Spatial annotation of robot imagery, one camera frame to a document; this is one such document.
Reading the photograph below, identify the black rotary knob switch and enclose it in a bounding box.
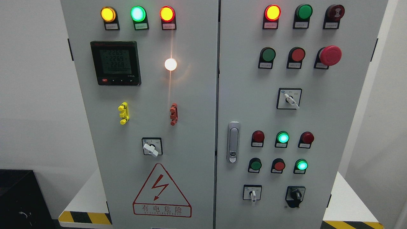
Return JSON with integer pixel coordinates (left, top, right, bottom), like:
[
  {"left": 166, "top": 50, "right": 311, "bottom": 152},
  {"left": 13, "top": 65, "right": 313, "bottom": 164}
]
[{"left": 285, "top": 186, "right": 306, "bottom": 208}]

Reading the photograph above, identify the red terminal connector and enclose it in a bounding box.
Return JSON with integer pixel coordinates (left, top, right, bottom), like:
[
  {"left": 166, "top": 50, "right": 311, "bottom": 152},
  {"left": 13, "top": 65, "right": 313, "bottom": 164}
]
[{"left": 169, "top": 103, "right": 178, "bottom": 126}]

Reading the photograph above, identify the silver cabinet door latch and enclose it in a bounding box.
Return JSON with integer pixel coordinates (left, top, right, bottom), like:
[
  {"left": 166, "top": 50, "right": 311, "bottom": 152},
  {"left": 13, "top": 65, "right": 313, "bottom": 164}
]
[{"left": 227, "top": 121, "right": 240, "bottom": 163}]

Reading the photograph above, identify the dark red indicator light left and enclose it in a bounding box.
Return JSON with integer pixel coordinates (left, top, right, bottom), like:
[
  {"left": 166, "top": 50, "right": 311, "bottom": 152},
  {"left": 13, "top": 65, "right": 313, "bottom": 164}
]
[{"left": 251, "top": 130, "right": 265, "bottom": 147}]

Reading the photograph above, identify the dark red indicator light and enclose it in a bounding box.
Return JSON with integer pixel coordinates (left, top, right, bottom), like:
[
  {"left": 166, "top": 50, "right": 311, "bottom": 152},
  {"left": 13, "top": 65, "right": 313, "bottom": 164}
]
[
  {"left": 298, "top": 131, "right": 314, "bottom": 149},
  {"left": 251, "top": 130, "right": 265, "bottom": 147}
]

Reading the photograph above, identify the white glowing indicator lamp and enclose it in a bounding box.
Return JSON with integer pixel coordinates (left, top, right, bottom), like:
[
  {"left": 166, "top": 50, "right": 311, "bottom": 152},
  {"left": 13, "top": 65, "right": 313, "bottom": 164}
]
[{"left": 164, "top": 58, "right": 178, "bottom": 71}]

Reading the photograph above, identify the grey left cabinet door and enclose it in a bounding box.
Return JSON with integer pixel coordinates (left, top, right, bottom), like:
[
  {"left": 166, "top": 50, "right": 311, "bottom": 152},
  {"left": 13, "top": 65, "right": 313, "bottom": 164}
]
[{"left": 61, "top": 0, "right": 219, "bottom": 229}]

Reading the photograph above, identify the grey cabinet door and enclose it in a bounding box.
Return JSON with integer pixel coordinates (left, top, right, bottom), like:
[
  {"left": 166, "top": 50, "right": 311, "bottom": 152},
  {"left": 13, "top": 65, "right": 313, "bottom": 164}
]
[
  {"left": 61, "top": 0, "right": 219, "bottom": 229},
  {"left": 215, "top": 0, "right": 388, "bottom": 229}
]

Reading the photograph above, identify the yellow terminal connector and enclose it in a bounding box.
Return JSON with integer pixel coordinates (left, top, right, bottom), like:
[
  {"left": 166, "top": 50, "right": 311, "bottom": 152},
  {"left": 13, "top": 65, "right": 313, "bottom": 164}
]
[{"left": 118, "top": 102, "right": 129, "bottom": 125}]

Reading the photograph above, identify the green lit indicator light middle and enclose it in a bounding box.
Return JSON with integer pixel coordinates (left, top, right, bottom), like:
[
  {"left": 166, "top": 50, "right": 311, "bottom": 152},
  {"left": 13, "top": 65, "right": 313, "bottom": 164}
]
[{"left": 274, "top": 131, "right": 290, "bottom": 148}]

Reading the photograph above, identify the green lit indicator light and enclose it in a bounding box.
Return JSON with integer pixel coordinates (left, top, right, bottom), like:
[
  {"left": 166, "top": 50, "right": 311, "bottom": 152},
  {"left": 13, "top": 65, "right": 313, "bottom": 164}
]
[
  {"left": 130, "top": 6, "right": 149, "bottom": 31},
  {"left": 274, "top": 131, "right": 290, "bottom": 148}
]

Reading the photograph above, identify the green push button upper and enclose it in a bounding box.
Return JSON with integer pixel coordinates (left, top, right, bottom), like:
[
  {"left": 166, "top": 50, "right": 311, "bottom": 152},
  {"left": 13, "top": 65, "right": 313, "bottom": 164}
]
[{"left": 258, "top": 47, "right": 276, "bottom": 69}]

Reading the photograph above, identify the red push button lower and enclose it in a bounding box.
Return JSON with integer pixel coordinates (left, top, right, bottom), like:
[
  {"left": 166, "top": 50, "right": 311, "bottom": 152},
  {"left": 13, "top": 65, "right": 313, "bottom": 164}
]
[{"left": 271, "top": 158, "right": 286, "bottom": 174}]

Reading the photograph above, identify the red push button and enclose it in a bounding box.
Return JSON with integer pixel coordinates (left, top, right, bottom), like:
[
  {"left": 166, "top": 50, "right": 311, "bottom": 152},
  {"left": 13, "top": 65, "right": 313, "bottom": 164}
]
[
  {"left": 271, "top": 158, "right": 286, "bottom": 174},
  {"left": 286, "top": 47, "right": 306, "bottom": 69}
]

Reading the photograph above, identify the red electric hazard warning sticker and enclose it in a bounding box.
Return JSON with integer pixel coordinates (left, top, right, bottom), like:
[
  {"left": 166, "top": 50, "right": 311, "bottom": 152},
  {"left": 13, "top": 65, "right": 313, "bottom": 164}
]
[{"left": 133, "top": 163, "right": 192, "bottom": 218}]

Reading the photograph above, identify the grey right cabinet door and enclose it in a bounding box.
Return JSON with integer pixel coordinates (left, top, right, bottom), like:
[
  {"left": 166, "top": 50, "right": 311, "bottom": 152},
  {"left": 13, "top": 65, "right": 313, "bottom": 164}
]
[{"left": 215, "top": 0, "right": 388, "bottom": 229}]

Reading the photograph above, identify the black digital power meter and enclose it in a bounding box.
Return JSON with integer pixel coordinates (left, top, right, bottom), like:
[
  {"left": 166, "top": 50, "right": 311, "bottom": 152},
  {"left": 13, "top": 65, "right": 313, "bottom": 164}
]
[{"left": 90, "top": 41, "right": 141, "bottom": 87}]

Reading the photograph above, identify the dark red indicator light right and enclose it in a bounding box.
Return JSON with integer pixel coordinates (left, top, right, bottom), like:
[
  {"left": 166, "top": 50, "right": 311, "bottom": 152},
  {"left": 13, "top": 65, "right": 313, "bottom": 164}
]
[{"left": 298, "top": 131, "right": 314, "bottom": 149}]

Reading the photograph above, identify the red-rimmed lit indicator light left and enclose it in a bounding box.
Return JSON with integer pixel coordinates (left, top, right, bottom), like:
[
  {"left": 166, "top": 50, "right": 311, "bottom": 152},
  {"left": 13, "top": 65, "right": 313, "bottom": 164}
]
[{"left": 159, "top": 5, "right": 177, "bottom": 30}]

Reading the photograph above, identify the red-rimmed lit indicator light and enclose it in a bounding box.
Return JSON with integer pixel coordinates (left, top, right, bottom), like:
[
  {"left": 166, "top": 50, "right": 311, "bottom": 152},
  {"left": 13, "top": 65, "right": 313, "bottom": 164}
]
[
  {"left": 263, "top": 4, "right": 281, "bottom": 30},
  {"left": 159, "top": 5, "right": 177, "bottom": 30}
]

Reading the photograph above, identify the green lit push button lower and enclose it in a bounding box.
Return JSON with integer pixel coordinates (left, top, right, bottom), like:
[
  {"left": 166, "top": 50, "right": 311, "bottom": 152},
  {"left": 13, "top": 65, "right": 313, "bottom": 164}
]
[{"left": 293, "top": 158, "right": 308, "bottom": 174}]

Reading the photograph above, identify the red push button upper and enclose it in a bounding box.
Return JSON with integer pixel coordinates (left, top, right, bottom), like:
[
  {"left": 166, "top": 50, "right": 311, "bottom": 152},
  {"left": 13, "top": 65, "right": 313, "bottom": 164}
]
[{"left": 286, "top": 47, "right": 306, "bottom": 69}]

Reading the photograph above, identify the green lit indicator light left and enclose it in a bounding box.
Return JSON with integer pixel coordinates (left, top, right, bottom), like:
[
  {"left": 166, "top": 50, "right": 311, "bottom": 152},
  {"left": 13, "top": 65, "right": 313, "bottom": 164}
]
[{"left": 130, "top": 6, "right": 149, "bottom": 31}]

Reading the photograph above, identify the red-rimmed lit indicator light right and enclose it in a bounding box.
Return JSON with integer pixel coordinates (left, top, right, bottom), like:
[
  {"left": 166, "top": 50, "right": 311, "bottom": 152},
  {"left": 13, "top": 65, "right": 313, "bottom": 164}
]
[{"left": 263, "top": 4, "right": 281, "bottom": 30}]

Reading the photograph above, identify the yellow indicator light top left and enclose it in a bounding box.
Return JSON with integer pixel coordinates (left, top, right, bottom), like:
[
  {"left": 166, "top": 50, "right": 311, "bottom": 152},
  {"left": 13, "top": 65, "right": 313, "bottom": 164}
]
[{"left": 100, "top": 6, "right": 120, "bottom": 31}]

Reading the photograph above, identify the red mushroom emergency stop button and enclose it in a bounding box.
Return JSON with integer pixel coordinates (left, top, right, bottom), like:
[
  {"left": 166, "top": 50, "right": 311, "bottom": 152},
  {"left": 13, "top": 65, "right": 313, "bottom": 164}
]
[{"left": 314, "top": 45, "right": 342, "bottom": 70}]

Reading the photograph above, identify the dark green indicator light top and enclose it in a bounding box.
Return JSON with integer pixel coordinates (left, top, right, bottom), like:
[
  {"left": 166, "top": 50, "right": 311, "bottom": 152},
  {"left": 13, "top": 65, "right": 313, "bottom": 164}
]
[{"left": 293, "top": 4, "right": 313, "bottom": 29}]

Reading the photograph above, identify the dark red buzzer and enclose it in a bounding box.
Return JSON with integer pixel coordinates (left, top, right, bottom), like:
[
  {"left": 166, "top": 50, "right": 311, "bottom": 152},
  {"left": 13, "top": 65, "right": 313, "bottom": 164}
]
[{"left": 323, "top": 4, "right": 345, "bottom": 30}]

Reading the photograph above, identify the white platform with hazard stripes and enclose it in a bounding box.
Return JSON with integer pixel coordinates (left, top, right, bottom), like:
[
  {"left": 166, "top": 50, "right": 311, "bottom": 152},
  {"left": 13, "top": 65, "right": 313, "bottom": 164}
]
[{"left": 55, "top": 170, "right": 384, "bottom": 229}]

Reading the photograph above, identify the black box bottom left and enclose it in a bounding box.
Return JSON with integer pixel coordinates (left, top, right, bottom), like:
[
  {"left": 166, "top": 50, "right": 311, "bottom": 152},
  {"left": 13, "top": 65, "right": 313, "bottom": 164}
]
[{"left": 0, "top": 169, "right": 55, "bottom": 229}]

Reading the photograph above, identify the white lever selector switch left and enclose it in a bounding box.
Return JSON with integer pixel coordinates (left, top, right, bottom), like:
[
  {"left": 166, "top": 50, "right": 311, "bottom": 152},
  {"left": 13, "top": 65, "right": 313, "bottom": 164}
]
[{"left": 141, "top": 137, "right": 163, "bottom": 158}]

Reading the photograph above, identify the white lever selector switch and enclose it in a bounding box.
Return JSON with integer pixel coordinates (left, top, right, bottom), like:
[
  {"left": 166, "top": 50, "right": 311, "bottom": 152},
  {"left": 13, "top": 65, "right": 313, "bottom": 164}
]
[
  {"left": 276, "top": 87, "right": 302, "bottom": 110},
  {"left": 242, "top": 184, "right": 263, "bottom": 203},
  {"left": 141, "top": 137, "right": 163, "bottom": 158}
]

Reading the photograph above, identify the white lever selector switch upper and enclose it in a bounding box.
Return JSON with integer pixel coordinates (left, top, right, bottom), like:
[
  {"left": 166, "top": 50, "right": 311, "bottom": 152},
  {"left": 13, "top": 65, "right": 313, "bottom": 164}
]
[{"left": 276, "top": 87, "right": 302, "bottom": 110}]

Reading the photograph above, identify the white lever selector switch lower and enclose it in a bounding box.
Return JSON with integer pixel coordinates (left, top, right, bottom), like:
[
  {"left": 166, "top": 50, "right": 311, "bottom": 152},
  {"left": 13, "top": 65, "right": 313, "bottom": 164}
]
[{"left": 242, "top": 184, "right": 263, "bottom": 203}]

